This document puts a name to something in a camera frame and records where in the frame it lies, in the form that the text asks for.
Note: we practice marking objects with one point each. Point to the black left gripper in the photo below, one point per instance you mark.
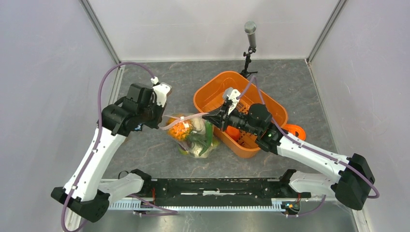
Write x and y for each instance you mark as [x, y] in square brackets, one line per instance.
[154, 123]

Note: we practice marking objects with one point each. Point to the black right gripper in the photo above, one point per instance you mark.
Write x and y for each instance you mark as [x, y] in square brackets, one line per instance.
[219, 118]

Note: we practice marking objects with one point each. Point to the green toy cucumber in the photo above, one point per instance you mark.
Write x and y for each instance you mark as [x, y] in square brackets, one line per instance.
[207, 141]

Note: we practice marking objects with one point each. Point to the clear dotted zip top bag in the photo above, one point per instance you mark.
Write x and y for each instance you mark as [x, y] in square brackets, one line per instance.
[184, 117]

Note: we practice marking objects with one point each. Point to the orange toy pineapple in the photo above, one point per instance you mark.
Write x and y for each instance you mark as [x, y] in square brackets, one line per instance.
[188, 133]

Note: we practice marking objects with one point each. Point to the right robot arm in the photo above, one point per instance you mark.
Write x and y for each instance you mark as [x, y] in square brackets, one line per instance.
[350, 179]

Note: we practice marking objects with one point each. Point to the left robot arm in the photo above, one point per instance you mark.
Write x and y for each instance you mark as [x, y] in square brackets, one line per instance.
[83, 193]

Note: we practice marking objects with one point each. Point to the blue owl sticker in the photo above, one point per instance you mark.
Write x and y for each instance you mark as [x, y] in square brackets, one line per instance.
[139, 127]

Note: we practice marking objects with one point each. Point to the orange toy carrot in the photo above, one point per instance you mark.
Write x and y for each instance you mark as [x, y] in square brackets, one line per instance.
[233, 133]

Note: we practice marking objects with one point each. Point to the orange plastic basket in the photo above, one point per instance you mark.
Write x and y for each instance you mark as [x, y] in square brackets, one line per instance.
[210, 97]

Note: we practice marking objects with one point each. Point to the black microphone tripod stand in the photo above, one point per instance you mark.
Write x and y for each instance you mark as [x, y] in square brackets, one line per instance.
[247, 55]

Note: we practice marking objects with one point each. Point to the grey microphone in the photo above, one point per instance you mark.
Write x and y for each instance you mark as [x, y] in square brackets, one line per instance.
[250, 30]

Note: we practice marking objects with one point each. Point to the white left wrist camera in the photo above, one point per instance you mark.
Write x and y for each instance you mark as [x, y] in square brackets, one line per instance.
[161, 90]

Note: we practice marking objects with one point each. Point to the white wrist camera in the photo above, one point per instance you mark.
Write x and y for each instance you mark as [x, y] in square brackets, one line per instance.
[233, 95]
[161, 90]

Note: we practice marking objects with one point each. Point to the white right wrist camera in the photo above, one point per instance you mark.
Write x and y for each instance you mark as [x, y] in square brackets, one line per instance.
[233, 95]

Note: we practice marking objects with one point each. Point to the orange toy handle block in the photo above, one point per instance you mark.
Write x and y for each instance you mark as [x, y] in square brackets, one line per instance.
[296, 130]

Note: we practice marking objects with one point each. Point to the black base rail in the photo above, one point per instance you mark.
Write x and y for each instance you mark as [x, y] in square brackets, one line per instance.
[233, 194]

